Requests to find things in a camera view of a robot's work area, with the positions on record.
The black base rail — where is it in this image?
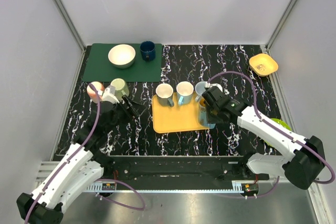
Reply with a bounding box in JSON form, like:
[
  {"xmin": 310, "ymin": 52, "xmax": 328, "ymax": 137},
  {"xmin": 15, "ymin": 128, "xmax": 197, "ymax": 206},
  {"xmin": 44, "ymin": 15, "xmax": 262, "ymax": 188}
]
[{"xmin": 91, "ymin": 155, "xmax": 269, "ymax": 182}]

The beige mug blue inside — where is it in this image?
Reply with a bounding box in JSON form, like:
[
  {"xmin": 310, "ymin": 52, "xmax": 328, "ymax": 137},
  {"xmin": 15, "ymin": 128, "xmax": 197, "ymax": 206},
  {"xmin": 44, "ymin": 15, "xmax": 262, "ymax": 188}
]
[{"xmin": 198, "ymin": 98, "xmax": 215, "ymax": 129}]

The dark blue mug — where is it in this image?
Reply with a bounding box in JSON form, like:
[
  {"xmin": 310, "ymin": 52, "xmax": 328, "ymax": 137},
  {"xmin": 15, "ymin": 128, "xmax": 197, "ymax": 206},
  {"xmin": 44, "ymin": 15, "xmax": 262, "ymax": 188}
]
[{"xmin": 140, "ymin": 41, "xmax": 155, "ymax": 61}]

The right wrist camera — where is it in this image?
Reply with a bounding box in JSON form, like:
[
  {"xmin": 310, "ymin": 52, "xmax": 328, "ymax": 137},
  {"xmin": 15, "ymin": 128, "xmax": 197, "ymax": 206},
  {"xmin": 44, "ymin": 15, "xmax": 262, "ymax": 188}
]
[{"xmin": 204, "ymin": 82, "xmax": 223, "ymax": 92}]

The lime green plate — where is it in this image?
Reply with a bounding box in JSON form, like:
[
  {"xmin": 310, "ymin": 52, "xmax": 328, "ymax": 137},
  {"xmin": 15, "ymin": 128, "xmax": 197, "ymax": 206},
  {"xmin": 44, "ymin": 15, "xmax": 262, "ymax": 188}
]
[{"xmin": 271, "ymin": 118, "xmax": 292, "ymax": 131}]

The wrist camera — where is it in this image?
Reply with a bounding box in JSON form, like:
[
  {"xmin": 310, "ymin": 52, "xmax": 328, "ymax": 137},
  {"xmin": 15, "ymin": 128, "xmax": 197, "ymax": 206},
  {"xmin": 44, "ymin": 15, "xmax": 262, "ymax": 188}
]
[
  {"xmin": 204, "ymin": 82, "xmax": 223, "ymax": 92},
  {"xmin": 98, "ymin": 85, "xmax": 120, "ymax": 104}
]

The orange rectangular tray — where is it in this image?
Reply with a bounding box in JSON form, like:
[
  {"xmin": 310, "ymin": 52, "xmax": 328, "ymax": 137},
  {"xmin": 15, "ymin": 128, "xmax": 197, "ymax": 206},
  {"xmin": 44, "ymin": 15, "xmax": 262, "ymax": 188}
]
[{"xmin": 152, "ymin": 92, "xmax": 208, "ymax": 134}]

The light green mug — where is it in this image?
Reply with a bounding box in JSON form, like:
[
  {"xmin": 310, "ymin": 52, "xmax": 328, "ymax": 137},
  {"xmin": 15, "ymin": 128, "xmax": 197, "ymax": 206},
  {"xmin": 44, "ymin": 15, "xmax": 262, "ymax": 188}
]
[{"xmin": 110, "ymin": 78, "xmax": 130, "ymax": 99}]

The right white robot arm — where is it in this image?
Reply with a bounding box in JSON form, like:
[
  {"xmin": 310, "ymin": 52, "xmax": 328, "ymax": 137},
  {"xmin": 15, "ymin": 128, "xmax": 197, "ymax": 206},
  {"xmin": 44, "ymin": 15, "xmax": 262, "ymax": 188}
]
[{"xmin": 202, "ymin": 84, "xmax": 325, "ymax": 190}]

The orange square dish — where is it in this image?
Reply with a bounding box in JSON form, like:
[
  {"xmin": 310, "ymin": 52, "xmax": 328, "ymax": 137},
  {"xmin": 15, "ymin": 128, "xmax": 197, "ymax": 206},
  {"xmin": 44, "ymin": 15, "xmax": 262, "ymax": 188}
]
[{"xmin": 249, "ymin": 54, "xmax": 279, "ymax": 77}]

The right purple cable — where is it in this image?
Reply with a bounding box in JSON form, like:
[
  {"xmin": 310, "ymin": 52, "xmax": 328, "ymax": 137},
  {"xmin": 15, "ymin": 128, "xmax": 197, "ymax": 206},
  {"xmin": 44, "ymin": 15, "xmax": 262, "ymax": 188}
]
[{"xmin": 204, "ymin": 71, "xmax": 336, "ymax": 199}]

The purple cable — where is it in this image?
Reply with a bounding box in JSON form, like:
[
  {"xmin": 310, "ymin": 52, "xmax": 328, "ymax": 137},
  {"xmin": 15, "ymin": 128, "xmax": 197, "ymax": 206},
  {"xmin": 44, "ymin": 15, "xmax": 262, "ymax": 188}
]
[
  {"xmin": 26, "ymin": 82, "xmax": 146, "ymax": 222},
  {"xmin": 204, "ymin": 71, "xmax": 336, "ymax": 199}
]

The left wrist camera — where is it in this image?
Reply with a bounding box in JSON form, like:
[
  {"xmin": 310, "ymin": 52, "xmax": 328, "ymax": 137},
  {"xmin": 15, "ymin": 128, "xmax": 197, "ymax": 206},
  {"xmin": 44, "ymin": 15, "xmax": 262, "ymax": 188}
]
[{"xmin": 98, "ymin": 85, "xmax": 120, "ymax": 104}]

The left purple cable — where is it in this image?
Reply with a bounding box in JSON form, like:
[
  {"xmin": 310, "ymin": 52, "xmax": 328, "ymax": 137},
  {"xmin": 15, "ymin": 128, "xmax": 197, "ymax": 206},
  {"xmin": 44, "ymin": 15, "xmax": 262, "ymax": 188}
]
[{"xmin": 26, "ymin": 82, "xmax": 146, "ymax": 222}]

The cream bowl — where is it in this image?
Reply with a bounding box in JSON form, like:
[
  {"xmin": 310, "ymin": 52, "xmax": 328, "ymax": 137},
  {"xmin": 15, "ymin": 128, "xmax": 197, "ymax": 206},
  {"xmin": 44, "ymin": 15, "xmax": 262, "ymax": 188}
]
[{"xmin": 108, "ymin": 44, "xmax": 136, "ymax": 69}]

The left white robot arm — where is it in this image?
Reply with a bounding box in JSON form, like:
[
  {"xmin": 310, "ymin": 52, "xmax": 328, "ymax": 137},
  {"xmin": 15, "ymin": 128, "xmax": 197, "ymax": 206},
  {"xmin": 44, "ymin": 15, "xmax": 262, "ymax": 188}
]
[{"xmin": 16, "ymin": 96, "xmax": 146, "ymax": 223}]

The white footed mug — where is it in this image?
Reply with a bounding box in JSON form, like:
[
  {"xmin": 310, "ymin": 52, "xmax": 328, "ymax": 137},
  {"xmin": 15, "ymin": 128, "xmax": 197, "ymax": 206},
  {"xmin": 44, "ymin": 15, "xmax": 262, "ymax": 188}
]
[{"xmin": 195, "ymin": 81, "xmax": 211, "ymax": 102}]

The dark green mat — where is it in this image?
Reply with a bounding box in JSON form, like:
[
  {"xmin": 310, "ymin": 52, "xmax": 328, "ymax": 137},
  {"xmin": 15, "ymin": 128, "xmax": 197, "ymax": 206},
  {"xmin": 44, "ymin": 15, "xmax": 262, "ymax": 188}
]
[{"xmin": 82, "ymin": 43, "xmax": 163, "ymax": 82}]

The pink mug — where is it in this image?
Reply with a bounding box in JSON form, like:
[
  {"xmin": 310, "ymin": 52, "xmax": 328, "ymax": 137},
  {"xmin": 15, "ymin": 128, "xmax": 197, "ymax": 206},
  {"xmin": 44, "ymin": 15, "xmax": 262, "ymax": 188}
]
[{"xmin": 87, "ymin": 81, "xmax": 104, "ymax": 103}]

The clear glass mug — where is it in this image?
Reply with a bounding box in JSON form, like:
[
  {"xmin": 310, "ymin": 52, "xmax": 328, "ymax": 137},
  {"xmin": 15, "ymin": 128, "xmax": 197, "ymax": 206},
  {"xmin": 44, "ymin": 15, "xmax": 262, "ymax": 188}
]
[{"xmin": 155, "ymin": 83, "xmax": 174, "ymax": 108}]

